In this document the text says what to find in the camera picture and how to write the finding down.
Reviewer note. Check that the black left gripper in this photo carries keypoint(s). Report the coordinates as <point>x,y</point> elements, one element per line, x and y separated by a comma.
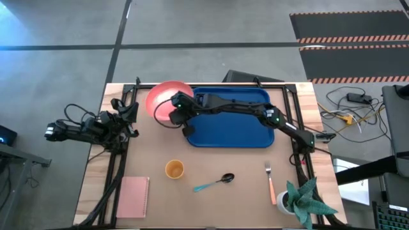
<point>121,131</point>

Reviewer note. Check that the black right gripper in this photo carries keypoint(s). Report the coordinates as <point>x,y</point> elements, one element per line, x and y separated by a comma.
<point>187,103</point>

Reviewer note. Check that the pink plastic plate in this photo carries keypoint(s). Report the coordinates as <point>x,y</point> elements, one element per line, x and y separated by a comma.
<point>159,96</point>

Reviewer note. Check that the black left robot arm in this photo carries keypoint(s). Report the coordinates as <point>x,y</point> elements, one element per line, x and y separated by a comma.
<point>73,131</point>

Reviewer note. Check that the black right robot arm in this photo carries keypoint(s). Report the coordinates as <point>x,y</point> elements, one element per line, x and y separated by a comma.
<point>243,107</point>

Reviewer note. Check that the orange plastic cup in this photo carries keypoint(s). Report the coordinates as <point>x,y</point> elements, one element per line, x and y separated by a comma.
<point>174,169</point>

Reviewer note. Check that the blue plastic tray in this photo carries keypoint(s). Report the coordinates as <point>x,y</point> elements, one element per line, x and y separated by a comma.
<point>230,131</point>

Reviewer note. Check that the black angular case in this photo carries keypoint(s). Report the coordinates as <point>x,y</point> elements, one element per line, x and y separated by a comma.
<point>246,77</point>

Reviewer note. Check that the pink spiral notebook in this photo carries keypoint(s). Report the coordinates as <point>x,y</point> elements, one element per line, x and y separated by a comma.
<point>132,198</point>

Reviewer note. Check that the grey metal desk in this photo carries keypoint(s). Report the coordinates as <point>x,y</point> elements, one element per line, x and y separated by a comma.
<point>19,156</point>

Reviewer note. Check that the black device with blue light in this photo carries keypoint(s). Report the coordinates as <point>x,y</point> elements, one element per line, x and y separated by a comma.
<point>7,135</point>

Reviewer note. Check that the green plant in white pot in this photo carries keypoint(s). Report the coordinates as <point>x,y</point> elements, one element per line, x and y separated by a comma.
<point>303,204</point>

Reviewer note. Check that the black power adapter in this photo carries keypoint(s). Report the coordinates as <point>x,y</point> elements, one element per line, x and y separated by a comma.
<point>358,97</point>

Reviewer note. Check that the white box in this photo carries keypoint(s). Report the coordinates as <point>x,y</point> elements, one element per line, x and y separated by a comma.
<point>351,191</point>

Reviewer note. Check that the black mat with orange stripes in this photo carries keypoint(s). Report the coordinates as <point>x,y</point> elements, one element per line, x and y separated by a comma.
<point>348,25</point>
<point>354,62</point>

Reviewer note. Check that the black desk beam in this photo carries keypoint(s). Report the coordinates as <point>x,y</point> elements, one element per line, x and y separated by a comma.
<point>367,169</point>

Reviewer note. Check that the grey monitor back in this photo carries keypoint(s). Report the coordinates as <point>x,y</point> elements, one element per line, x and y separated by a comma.
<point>397,127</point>

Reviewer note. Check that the black keyboard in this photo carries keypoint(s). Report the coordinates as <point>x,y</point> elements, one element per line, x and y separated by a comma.
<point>390,218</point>

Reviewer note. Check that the black aluminium table frame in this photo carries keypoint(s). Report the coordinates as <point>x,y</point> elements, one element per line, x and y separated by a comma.
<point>223,85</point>

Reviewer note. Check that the black clamp mount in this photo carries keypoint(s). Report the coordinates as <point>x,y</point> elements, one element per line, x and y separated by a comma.
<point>324,137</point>

